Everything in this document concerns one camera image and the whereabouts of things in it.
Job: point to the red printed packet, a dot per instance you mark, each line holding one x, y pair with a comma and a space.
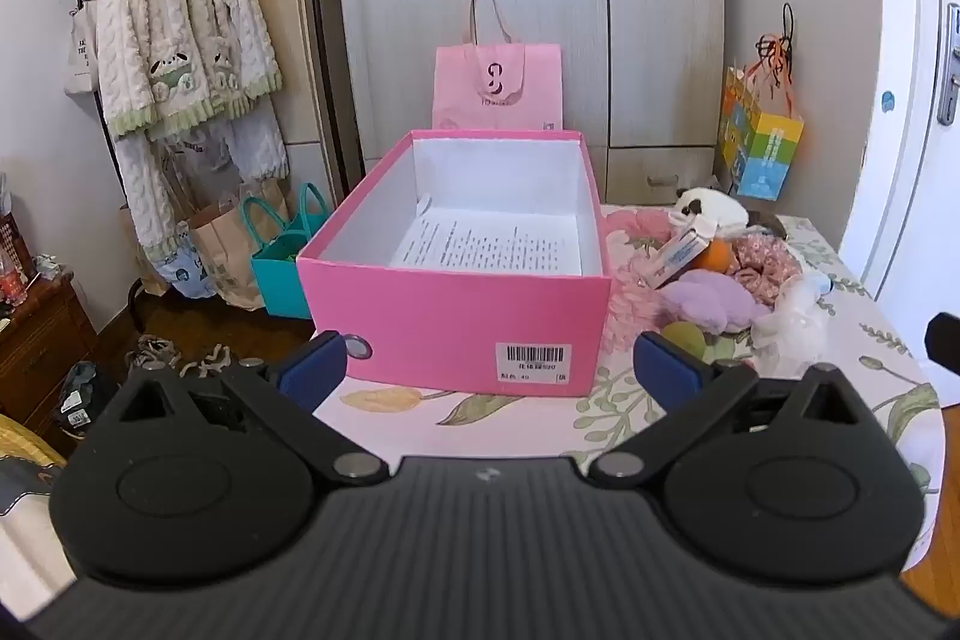
11, 280

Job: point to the orange ball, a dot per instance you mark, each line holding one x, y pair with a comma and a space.
716, 257

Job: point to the colourful gift bag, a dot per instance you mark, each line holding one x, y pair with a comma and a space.
757, 153

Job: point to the white green knit cardigan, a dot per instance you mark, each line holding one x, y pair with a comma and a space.
150, 10

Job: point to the teal tote bag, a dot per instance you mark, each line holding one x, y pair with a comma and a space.
277, 280

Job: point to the floral fabric scrunchie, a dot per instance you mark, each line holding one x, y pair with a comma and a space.
765, 269

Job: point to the white door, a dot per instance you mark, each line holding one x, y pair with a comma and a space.
892, 85

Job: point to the strawberry plush toy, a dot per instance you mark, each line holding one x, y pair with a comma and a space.
686, 336

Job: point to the white canvas tote bag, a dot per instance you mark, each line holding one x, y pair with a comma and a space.
79, 55

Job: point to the floral tablecloth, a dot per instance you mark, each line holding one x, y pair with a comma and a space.
525, 419

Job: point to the panda plush toy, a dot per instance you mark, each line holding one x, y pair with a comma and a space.
720, 209

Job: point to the wooden nightstand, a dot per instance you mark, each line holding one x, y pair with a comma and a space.
45, 340

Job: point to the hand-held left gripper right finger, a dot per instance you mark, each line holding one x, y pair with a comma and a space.
664, 370

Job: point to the printed paper sheet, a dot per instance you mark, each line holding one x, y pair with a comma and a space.
487, 242

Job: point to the pink shopping bag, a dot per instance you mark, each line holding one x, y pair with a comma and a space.
457, 85

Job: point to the grey wooden wardrobe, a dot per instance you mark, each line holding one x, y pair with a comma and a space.
540, 10

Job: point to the brown paper bag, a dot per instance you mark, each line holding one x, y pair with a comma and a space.
225, 257

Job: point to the dark floor bag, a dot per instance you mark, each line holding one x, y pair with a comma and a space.
79, 392

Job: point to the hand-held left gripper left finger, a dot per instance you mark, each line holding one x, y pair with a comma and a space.
319, 362

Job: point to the white blue printed bag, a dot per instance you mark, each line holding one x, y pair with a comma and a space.
180, 269

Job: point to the yellow blanket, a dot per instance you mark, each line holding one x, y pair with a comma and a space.
22, 441

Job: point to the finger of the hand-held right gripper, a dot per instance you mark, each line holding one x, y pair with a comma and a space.
946, 344

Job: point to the small blue sticker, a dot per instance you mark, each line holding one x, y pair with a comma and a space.
887, 100

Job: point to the blue white small carton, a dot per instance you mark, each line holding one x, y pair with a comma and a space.
675, 261

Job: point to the pink cardboard box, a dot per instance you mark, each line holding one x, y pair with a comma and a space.
450, 325

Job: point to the purple plush toy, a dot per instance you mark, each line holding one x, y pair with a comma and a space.
712, 302

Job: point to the white fleece pants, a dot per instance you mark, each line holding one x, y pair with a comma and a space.
142, 175

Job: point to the white plastic bag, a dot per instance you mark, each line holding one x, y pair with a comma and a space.
787, 325

